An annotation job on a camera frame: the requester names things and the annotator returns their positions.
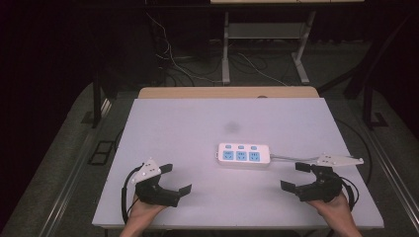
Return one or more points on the person's right hand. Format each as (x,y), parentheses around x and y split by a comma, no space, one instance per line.
(336,209)

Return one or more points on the black metal stand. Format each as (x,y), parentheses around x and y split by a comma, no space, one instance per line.
(96,98)
(368,98)

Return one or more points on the black floor frame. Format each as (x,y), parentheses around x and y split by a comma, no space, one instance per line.
(102,153)

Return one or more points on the metal floor rail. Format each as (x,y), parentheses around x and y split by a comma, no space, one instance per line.
(75,164)
(392,177)

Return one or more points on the white table mat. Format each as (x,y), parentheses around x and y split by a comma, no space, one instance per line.
(204,131)

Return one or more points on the person's left hand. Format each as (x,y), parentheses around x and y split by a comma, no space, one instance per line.
(143,212)

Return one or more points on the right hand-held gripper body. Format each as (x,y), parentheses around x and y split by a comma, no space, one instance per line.
(324,189)

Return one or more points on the white power strip blue sockets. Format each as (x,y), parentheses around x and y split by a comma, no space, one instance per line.
(243,155)

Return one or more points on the white metal table frame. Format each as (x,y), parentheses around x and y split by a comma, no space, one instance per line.
(225,65)

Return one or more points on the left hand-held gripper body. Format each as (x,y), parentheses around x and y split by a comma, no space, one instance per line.
(154,194)

